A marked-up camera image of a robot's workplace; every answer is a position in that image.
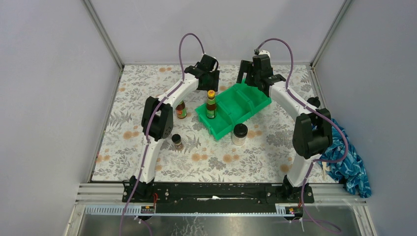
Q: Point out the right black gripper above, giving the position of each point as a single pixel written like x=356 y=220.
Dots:
x=246 y=67

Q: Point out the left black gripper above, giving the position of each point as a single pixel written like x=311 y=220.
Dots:
x=211 y=84

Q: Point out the yellow cap sauce bottle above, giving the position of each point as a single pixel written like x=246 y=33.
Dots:
x=211 y=105

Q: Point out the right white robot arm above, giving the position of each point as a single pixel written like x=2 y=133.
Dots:
x=312 y=131

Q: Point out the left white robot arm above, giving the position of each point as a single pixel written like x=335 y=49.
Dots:
x=158 y=115

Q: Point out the green cap chili sauce bottle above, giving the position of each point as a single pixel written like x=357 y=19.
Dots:
x=181 y=110

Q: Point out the green bin near section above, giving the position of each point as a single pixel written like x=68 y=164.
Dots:
x=223 y=122

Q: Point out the large clear black lid jar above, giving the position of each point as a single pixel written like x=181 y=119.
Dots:
x=239 y=134

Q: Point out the front black cap spice jar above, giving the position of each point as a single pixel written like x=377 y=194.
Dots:
x=176 y=139

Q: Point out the right clear black lid jar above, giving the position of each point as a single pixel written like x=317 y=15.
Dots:
x=314 y=101

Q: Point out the floral table mat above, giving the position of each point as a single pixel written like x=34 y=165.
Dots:
x=266 y=156

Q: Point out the blue patterned cloth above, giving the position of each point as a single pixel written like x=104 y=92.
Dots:
x=351 y=171

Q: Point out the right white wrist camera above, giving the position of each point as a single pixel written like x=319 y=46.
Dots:
x=261 y=52

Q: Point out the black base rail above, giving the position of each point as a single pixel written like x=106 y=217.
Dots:
x=215 y=196

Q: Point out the white slotted cable duct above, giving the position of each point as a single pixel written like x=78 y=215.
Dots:
x=139 y=210

